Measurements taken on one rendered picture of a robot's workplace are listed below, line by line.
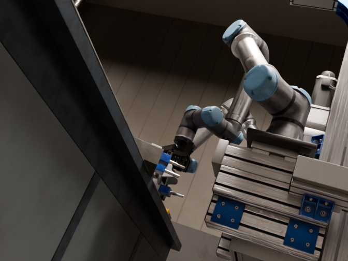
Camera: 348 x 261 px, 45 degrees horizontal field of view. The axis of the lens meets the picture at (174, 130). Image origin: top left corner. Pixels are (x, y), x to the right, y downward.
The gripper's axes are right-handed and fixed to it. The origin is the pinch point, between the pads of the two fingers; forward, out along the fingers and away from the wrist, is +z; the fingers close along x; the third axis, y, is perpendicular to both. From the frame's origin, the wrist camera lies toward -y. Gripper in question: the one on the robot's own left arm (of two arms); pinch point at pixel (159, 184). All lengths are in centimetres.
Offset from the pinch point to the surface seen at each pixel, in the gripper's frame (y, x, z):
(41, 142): 3, -80, 23
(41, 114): 3, -85, 20
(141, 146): 2.5, -35.7, 1.1
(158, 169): 3.8, -16.9, 0.3
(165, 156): 7.9, -26.9, -1.1
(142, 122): -98, 168, -101
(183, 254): -22, 168, -5
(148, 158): 5.9, -34.3, 3.7
